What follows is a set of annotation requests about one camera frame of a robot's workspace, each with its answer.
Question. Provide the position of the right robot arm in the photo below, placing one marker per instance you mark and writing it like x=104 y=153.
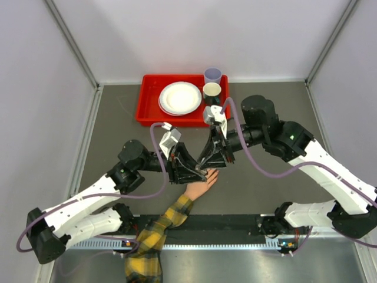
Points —
x=352 y=210

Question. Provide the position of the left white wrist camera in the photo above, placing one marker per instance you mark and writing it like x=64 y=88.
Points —
x=170 y=138

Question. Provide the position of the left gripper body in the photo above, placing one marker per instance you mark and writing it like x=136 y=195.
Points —
x=173 y=164

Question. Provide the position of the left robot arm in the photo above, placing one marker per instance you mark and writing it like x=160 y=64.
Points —
x=96 y=210

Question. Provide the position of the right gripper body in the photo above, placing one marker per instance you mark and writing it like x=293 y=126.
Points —
x=227 y=148

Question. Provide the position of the white paper plates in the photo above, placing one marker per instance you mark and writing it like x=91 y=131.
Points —
x=180 y=98

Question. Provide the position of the mannequin hand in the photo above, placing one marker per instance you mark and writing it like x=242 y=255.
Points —
x=195 y=190

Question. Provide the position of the slotted cable duct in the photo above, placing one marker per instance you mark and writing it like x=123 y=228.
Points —
x=119 y=245

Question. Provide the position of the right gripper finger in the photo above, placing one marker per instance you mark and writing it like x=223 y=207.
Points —
x=209 y=145
x=214 y=158

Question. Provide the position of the red plastic tray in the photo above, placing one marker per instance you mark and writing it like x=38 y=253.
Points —
x=148 y=110

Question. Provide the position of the yellow plaid sleeve forearm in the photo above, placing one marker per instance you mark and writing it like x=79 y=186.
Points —
x=144 y=265

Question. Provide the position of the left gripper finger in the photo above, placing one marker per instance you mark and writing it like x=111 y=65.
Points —
x=185 y=175
x=185 y=157

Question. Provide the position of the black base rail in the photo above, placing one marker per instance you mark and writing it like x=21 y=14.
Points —
x=253 y=224

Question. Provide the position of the dark green mug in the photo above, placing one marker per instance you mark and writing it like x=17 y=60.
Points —
x=211 y=94

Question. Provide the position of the lavender plastic cup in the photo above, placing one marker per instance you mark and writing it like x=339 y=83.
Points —
x=212 y=75

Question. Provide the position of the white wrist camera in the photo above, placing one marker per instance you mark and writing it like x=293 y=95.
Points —
x=213 y=116
x=170 y=138

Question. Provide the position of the glitter nail polish bottle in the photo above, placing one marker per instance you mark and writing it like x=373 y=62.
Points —
x=201 y=172

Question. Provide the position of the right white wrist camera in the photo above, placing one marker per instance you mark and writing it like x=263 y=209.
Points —
x=213 y=116

